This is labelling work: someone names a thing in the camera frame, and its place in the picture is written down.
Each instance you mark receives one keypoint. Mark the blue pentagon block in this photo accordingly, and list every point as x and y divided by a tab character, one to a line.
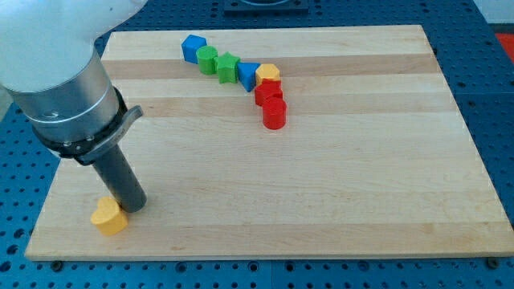
190	46

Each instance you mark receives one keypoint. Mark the blue triangle block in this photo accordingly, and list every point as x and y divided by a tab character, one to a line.
246	75

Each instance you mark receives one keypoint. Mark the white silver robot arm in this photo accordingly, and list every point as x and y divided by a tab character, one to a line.
53	72

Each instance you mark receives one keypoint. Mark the dark square base plate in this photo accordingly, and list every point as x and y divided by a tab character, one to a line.
231	7

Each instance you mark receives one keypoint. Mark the yellow heart block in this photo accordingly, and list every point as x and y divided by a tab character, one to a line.
108	217

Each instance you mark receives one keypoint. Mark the yellow hexagon block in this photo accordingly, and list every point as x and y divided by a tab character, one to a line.
266	71

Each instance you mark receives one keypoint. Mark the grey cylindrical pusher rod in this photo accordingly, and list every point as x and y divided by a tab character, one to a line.
118	176

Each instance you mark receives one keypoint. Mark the wooden board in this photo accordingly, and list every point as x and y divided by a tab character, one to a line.
374	161

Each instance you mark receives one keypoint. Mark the red cylinder block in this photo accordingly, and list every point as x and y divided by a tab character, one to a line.
274	113

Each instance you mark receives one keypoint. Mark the red object at right edge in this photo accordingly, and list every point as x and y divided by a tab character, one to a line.
507	42

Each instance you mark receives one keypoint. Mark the red notched block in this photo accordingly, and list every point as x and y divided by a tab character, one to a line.
267	89

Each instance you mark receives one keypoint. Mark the green star block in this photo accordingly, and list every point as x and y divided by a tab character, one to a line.
226	68

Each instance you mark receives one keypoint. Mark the green cylinder block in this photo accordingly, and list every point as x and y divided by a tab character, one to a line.
206	56

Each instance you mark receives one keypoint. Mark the black clamp mount with lever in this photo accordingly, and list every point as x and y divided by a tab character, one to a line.
87	150

